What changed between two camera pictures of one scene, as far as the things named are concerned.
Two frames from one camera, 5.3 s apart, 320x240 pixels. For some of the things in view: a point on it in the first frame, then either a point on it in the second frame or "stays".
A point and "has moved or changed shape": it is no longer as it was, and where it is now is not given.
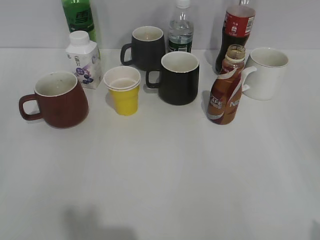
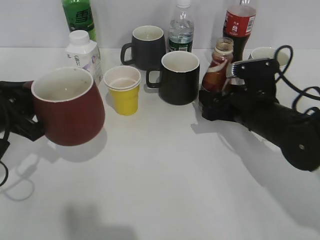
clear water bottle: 180,32 stays
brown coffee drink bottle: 224,101 has moved or changed shape
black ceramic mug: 179,78 stays
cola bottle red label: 238,25 stays
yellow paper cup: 123,83 stays
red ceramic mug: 63,102 has moved or changed shape
